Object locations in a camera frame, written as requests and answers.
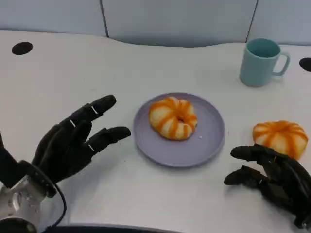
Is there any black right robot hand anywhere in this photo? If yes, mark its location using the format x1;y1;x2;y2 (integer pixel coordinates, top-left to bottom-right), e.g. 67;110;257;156
223;143;311;229

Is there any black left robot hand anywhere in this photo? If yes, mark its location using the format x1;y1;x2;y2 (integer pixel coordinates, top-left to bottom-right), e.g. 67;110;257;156
31;95;132;184

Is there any orange white toy bread roll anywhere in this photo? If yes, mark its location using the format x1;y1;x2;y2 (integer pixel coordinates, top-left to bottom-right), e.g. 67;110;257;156
148;96;198;141
252;120;309;161

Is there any dark robot torso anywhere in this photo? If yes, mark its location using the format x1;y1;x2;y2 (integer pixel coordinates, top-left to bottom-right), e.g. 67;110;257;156
47;224;158;233

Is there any lilac plate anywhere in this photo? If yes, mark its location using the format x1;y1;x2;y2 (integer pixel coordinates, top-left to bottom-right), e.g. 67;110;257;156
133;92;225;168

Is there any pale green mug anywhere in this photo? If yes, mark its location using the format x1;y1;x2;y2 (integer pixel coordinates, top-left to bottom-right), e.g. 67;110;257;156
240;38;291;87

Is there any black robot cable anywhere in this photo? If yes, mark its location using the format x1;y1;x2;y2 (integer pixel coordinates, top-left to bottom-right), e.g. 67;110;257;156
36;183;68;230

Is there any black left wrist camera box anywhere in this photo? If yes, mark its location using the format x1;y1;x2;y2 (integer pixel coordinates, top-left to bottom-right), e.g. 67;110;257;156
0;131;24;189

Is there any black table cable grommet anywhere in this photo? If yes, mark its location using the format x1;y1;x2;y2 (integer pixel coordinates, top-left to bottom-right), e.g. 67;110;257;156
11;41;34;55
299;57;311;72

